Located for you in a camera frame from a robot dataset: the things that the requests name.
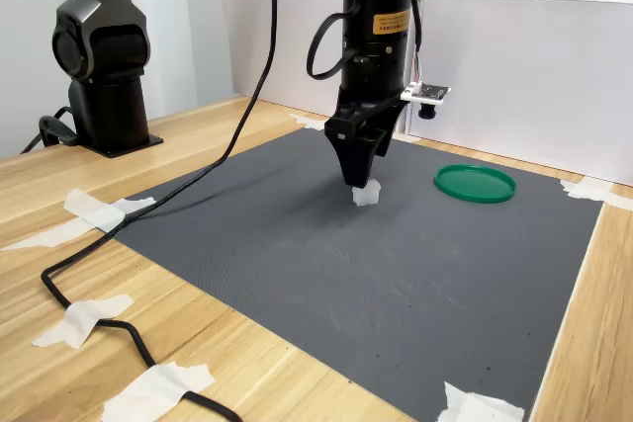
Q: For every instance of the small white plastic terminal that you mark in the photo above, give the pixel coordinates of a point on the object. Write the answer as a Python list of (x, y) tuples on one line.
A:
[(366, 197)]

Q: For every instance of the round green lid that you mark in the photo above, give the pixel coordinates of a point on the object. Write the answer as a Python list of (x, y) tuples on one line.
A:
[(475, 185)]

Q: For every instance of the white tape piece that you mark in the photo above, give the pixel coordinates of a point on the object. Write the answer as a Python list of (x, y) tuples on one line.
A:
[(588, 191), (475, 407), (309, 121), (81, 318), (99, 217), (148, 390)]

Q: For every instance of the dark grey mat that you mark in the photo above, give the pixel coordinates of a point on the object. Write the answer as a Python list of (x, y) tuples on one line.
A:
[(346, 293)]

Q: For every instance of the long white partition panel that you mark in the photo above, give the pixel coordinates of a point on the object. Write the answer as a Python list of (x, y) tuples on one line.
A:
[(519, 71)]

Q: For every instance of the bare circuit board camera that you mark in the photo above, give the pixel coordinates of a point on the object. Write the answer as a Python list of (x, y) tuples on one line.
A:
[(430, 92)]

